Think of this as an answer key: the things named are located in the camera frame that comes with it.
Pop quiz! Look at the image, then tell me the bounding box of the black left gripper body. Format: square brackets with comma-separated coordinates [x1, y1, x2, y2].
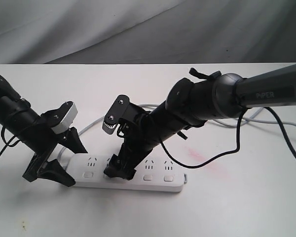
[19, 109, 70, 182]

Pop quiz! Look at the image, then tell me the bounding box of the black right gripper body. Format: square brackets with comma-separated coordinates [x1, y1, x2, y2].
[109, 94, 158, 169]

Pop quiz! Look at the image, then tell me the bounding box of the white five-outlet power strip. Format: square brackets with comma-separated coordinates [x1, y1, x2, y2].
[66, 154, 187, 193]

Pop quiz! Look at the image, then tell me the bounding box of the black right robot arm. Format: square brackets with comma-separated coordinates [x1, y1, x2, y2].
[102, 64, 296, 180]

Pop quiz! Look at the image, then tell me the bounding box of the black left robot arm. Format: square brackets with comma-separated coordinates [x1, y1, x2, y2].
[0, 75, 87, 187]

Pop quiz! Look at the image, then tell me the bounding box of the grey backdrop cloth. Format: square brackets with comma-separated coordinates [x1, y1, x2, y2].
[0, 0, 296, 64]

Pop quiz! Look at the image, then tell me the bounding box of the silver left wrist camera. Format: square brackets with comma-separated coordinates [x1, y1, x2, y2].
[48, 101, 78, 134]

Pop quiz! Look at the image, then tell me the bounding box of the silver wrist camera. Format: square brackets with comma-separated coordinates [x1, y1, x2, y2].
[102, 120, 117, 135]
[48, 101, 78, 134]

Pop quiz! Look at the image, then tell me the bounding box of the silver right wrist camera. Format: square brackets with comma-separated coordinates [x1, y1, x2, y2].
[102, 120, 117, 135]

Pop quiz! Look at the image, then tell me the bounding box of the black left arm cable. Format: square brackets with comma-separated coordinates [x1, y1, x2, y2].
[0, 123, 22, 166]

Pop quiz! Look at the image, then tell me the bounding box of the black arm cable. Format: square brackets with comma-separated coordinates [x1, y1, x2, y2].
[160, 106, 296, 173]
[0, 123, 22, 166]

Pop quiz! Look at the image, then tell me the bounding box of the grey power cable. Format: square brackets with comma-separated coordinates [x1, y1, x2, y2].
[57, 103, 296, 168]

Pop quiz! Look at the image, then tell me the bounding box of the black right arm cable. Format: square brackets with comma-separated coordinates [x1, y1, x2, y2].
[160, 106, 296, 173]

